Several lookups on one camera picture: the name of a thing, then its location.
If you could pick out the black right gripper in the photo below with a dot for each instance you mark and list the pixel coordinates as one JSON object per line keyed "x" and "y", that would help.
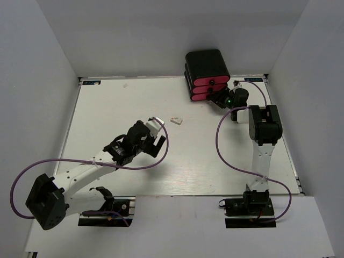
{"x": 219, "y": 97}

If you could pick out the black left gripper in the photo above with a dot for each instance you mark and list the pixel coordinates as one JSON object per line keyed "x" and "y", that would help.
{"x": 153, "y": 150}

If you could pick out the pink top drawer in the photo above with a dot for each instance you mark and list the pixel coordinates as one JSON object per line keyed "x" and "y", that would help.
{"x": 211, "y": 80}

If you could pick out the white eraser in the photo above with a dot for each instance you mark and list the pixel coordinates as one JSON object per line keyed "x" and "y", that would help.
{"x": 176, "y": 120}

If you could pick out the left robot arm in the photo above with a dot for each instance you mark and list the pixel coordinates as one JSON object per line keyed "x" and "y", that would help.
{"x": 53, "y": 198}

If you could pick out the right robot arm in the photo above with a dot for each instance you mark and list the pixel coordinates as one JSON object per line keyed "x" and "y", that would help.
{"x": 265, "y": 129}

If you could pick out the right logo sticker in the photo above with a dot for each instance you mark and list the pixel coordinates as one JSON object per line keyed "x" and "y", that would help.
{"x": 253, "y": 79}

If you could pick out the logo sticker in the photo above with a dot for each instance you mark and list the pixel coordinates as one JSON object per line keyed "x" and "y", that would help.
{"x": 253, "y": 79}
{"x": 96, "y": 82}

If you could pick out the black drawer cabinet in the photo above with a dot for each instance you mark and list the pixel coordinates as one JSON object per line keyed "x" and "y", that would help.
{"x": 204, "y": 63}

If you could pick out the left logo sticker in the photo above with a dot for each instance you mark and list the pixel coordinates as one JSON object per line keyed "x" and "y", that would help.
{"x": 96, "y": 82}

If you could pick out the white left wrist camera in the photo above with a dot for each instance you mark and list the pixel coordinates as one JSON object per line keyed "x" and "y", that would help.
{"x": 154, "y": 125}

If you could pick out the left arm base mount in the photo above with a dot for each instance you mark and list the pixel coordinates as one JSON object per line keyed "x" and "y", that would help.
{"x": 106, "y": 210}

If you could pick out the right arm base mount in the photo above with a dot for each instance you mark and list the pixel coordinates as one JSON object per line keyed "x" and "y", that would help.
{"x": 239, "y": 216}

